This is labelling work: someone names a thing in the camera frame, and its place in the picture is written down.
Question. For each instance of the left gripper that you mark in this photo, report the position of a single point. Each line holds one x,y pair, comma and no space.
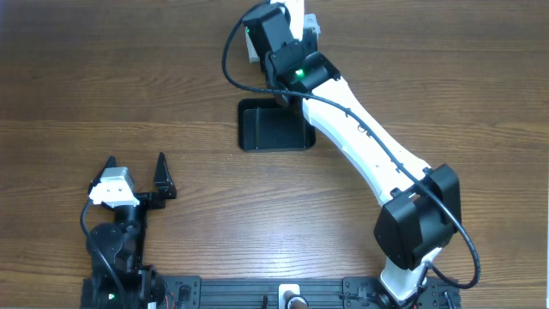
150,201

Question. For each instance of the clear test tube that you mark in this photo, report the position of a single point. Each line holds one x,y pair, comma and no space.
256,129
305,137

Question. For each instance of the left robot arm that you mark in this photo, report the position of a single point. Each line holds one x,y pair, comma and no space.
116,244

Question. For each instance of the black tray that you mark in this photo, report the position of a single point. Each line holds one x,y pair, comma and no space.
274,129

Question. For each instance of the white test tube rack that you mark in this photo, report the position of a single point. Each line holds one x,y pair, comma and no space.
251,49

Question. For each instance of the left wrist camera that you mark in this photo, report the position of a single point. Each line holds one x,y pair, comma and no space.
113,189

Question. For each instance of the mounting rail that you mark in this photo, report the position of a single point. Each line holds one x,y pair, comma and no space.
240,296

